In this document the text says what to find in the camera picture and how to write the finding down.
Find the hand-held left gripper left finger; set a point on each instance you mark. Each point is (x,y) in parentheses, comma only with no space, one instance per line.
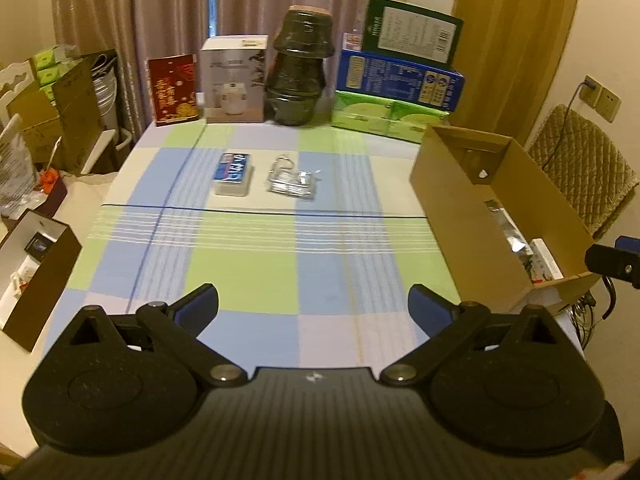
(200,305)

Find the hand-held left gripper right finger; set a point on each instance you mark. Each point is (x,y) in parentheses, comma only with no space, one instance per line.
(427,310)

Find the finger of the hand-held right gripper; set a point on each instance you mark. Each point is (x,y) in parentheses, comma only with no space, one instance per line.
(610,260)

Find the white ointment box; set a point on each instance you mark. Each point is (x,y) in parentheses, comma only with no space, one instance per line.
(546,260)

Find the long cardboard box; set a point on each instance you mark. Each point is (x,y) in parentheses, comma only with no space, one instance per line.
(460,210)

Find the silver foil bag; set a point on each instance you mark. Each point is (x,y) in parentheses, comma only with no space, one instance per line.
(507,232)

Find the checked cloth desktop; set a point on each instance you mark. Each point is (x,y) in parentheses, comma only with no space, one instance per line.
(250,260)

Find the quilted chair cushion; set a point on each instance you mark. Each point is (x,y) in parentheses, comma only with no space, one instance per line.
(580,170)

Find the blue label plastic box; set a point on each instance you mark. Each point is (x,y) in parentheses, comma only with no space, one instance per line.
(234,172)

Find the clear plastic holder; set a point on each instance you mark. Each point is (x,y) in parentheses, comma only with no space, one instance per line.
(292,180)

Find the small black device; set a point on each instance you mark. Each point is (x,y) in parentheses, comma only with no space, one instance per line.
(37,245)

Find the dark red box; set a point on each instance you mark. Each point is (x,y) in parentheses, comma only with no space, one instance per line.
(52,195)

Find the green tissue pack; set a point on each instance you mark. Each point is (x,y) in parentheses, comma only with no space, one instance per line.
(50,67)
(420,122)
(362,112)

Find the red greeting box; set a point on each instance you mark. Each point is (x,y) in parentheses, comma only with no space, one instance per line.
(172,90)

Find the white humidifier box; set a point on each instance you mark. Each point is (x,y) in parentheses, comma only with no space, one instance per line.
(232,80)

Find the white plastic bag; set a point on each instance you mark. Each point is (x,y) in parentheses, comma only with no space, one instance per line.
(15,170)

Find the silver metal bucket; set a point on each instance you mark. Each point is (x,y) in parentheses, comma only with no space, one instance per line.
(105,95)

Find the blue carton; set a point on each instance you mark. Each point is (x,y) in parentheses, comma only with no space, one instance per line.
(395,77)

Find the yellow curtain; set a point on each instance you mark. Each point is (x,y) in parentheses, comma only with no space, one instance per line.
(510,35)

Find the stacked dark pots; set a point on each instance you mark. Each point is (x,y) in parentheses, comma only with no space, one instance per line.
(300,70)

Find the small red white packet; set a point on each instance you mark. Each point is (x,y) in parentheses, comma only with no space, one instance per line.
(352,41)

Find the dark green carton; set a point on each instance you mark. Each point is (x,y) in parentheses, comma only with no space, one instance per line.
(410,27)

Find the white chair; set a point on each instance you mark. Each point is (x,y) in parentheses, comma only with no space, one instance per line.
(17,80)

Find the grey shiny curtain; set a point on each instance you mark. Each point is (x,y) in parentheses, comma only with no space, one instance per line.
(150,5)

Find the wall socket plate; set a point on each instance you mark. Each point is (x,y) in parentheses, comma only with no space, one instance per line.
(594,92)
(611,105)

